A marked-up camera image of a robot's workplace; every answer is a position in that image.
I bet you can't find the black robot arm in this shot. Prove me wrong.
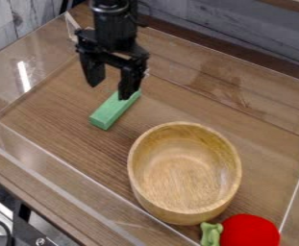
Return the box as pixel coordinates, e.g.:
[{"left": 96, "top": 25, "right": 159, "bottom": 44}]
[{"left": 75, "top": 0, "right": 150, "bottom": 100}]

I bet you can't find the small green toy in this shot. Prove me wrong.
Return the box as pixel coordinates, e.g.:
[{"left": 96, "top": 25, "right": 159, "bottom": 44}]
[{"left": 200, "top": 222, "right": 223, "bottom": 246}]

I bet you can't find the brown wooden bowl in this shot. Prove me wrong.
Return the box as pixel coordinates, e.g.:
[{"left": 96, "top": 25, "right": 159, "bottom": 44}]
[{"left": 127, "top": 121, "right": 243, "bottom": 226}]

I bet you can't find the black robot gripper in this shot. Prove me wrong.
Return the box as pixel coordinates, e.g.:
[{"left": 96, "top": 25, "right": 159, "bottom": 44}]
[{"left": 75, "top": 6, "right": 150, "bottom": 100}]

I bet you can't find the green rectangular block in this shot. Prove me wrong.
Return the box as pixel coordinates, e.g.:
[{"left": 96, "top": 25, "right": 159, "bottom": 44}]
[{"left": 88, "top": 90, "right": 142, "bottom": 131}]

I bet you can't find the red round plush toy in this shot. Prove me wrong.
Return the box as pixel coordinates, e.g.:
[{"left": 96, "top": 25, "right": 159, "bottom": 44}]
[{"left": 219, "top": 214, "right": 282, "bottom": 246}]

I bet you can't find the black metal table bracket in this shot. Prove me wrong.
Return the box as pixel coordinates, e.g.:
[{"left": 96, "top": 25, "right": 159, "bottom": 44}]
[{"left": 13, "top": 201, "right": 57, "bottom": 246}]

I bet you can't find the clear acrylic enclosure wall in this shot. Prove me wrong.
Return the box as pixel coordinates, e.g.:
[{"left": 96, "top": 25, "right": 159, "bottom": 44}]
[{"left": 0, "top": 122, "right": 199, "bottom": 246}]

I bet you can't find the clear acrylic corner bracket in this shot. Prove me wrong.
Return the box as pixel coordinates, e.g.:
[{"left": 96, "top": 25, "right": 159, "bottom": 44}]
[{"left": 64, "top": 12, "right": 92, "bottom": 43}]

